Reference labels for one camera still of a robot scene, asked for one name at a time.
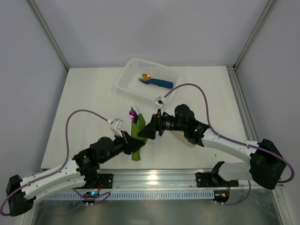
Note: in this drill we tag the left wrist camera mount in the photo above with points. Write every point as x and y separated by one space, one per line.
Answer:
115 126

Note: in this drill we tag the iridescent blue fork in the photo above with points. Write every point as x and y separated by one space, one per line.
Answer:
138 113

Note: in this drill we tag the aluminium right side rail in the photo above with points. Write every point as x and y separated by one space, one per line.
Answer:
246 117

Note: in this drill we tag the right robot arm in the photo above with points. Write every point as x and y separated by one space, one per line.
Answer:
260 161

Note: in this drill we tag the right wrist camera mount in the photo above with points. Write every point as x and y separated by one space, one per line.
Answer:
160 101

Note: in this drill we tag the blue rolled napkin bundle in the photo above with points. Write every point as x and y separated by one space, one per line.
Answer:
160 83

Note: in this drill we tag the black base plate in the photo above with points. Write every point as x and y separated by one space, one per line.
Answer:
105 181
206 180

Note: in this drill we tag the white plastic basket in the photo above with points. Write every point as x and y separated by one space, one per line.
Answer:
128 82

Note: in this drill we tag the white slotted cable duct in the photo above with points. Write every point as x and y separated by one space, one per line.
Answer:
142 195

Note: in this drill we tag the gold utensils in bundle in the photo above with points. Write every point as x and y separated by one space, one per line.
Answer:
144 78

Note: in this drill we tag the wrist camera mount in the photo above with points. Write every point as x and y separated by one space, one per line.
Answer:
115 126
160 101

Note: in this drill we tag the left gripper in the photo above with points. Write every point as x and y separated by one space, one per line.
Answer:
126 143

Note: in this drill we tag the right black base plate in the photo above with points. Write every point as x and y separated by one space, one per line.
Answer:
206 180

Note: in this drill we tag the aluminium front rail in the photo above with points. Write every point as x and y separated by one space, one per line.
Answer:
159 179

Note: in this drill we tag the green paper napkin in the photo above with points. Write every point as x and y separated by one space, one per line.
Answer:
135 129

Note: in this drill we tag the left frame post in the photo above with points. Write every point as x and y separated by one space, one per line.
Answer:
47 31

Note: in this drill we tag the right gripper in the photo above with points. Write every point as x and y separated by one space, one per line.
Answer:
159 124

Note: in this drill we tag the right frame post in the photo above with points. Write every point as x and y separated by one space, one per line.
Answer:
255 31

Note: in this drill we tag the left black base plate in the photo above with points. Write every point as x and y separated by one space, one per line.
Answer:
105 181

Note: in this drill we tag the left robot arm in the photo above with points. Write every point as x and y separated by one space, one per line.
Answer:
81 171

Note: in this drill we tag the frame post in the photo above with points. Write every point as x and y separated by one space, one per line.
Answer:
255 31
47 31

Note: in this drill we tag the aluminium rail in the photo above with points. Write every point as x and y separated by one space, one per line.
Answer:
246 117
159 179

